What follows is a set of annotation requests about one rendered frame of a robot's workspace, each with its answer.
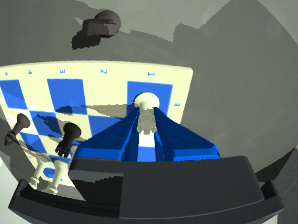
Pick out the blue and cream chessboard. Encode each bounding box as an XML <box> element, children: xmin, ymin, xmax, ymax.
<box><xmin>0</xmin><ymin>61</ymin><xmax>193</xmax><ymax>182</ymax></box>

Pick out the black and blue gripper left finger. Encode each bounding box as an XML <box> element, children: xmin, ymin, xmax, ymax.
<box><xmin>73</xmin><ymin>107</ymin><xmax>140</xmax><ymax>161</ymax></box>

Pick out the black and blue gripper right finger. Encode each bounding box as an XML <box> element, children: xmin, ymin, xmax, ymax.
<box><xmin>154</xmin><ymin>107</ymin><xmax>221</xmax><ymax>161</ymax></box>

